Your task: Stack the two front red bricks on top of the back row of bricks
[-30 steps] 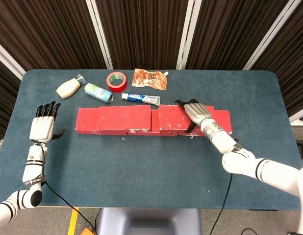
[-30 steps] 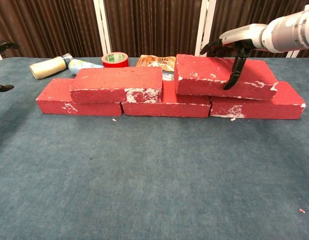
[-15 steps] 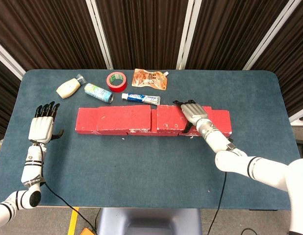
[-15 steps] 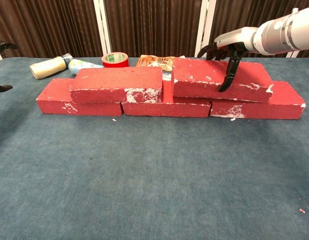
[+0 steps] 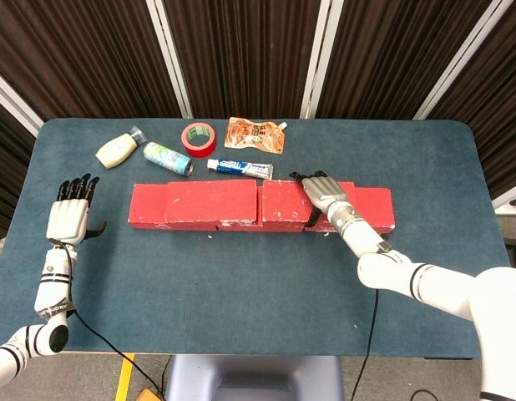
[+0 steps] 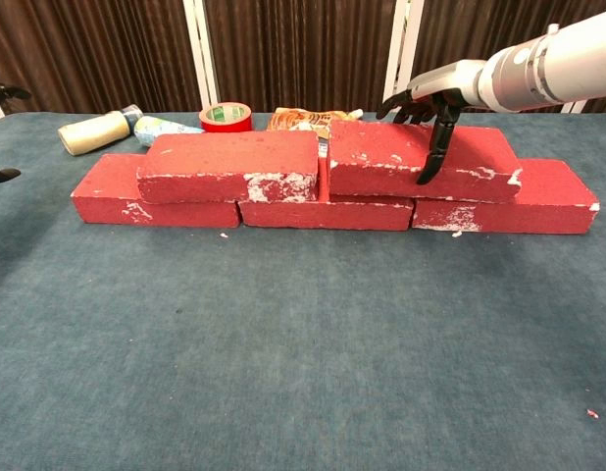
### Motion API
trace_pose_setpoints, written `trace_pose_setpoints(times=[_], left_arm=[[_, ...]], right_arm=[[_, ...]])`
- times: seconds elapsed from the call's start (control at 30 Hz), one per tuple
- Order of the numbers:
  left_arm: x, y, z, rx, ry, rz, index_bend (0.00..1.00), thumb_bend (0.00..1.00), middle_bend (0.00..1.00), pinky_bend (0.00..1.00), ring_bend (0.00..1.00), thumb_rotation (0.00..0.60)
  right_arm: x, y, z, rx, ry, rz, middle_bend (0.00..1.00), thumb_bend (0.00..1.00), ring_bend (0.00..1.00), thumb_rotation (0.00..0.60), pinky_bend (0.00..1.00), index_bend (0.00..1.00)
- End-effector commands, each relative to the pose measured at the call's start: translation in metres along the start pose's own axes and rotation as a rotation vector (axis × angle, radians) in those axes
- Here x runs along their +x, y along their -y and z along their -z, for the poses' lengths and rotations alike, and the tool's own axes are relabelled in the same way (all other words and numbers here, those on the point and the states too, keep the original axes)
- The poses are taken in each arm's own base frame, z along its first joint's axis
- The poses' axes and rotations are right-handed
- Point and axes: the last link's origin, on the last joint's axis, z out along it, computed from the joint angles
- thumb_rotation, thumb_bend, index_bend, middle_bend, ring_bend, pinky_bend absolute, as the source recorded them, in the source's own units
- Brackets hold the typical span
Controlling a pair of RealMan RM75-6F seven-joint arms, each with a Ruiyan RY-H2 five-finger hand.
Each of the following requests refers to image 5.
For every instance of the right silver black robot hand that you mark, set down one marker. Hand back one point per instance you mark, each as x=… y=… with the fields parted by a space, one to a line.
x=325 y=192

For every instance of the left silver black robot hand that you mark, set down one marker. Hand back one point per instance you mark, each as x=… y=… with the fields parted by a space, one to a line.
x=68 y=219

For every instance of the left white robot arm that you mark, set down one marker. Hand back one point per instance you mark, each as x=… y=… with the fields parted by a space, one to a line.
x=53 y=284

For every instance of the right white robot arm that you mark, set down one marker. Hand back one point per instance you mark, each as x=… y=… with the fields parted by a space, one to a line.
x=433 y=280

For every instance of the brown pleated partition panel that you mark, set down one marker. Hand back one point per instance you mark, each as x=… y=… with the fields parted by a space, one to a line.
x=500 y=104
x=82 y=54
x=7 y=167
x=391 y=54
x=245 y=54

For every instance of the cream plastic bottle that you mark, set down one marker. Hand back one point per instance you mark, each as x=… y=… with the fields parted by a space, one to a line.
x=116 y=150

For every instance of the white blue toothpaste tube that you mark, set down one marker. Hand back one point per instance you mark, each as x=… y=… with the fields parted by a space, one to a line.
x=241 y=168

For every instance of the orange spout pouch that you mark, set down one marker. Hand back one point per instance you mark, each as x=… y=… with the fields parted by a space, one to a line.
x=254 y=135

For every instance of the red tape roll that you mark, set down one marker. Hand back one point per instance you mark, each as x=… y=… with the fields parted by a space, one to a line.
x=199 y=148

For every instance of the blue felt table cover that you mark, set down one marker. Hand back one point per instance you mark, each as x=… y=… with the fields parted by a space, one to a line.
x=199 y=292

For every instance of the orange object on floor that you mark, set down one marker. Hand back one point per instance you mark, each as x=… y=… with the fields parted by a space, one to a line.
x=148 y=394

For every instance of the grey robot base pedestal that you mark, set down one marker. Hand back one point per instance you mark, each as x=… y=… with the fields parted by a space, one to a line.
x=258 y=376

